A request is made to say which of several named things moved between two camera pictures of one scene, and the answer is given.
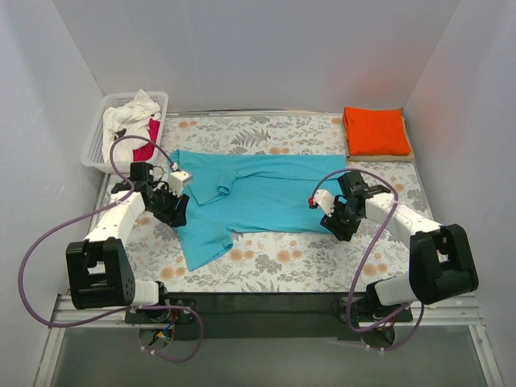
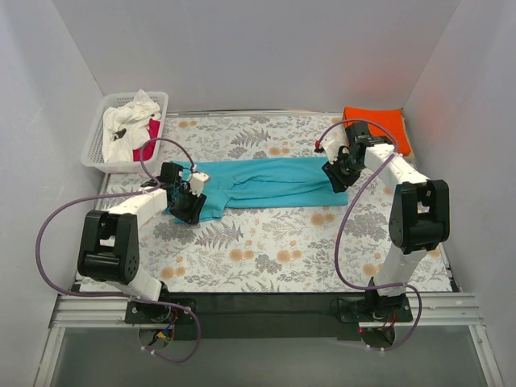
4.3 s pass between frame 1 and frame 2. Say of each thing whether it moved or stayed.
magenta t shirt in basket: stayed
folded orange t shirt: stayed
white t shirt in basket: stayed
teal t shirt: moved
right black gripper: moved
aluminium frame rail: stayed
